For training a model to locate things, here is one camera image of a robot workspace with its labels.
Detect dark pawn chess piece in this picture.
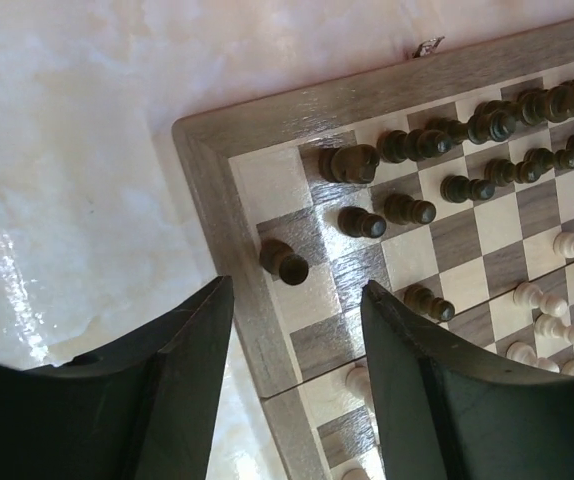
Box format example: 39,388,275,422
338,206,387,239
403,284,455,323
384,193,436,225

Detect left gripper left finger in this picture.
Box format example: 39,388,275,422
0,276,234,479

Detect dark pawn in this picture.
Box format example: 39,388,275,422
259,239,309,286

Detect dark rook chess piece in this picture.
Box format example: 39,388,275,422
318,144,380,184

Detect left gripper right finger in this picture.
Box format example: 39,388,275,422
361,281,574,479

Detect wooden chess board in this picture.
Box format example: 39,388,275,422
172,20,574,479

